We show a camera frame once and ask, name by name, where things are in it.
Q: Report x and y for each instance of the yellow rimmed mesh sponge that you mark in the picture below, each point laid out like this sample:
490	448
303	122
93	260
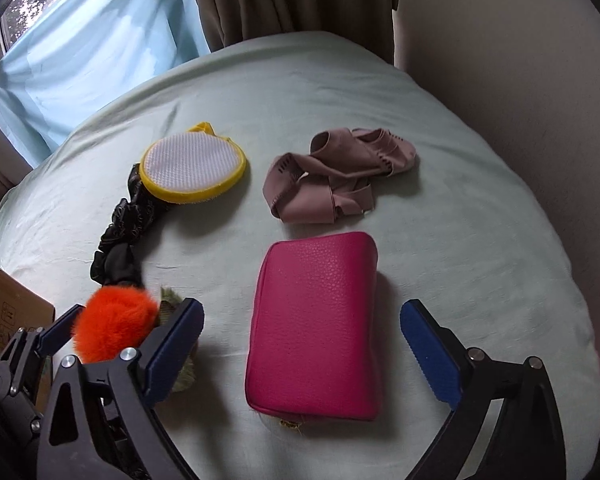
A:
190	165

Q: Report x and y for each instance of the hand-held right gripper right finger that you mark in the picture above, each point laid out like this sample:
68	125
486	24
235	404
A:
430	355

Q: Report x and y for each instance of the orange fluffy pompom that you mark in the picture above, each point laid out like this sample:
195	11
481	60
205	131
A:
110	320

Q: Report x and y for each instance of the plain black scrunchie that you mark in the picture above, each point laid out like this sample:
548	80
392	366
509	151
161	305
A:
117	260

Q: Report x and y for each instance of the pink leather pouch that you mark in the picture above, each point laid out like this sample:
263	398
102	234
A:
315	320

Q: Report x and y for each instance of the cardboard box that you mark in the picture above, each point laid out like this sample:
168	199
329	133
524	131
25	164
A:
10	305

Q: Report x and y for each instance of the light blue window cloth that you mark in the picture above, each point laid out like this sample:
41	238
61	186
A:
95	50

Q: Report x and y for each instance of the black patterned scrunchie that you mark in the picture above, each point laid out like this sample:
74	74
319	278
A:
132	205

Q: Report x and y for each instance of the bed with mint green sheet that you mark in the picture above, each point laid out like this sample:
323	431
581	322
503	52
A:
330	90

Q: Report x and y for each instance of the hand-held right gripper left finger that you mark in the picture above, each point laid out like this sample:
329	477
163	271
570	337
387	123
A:
177	345

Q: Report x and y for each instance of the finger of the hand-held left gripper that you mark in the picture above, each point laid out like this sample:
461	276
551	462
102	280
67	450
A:
55	332

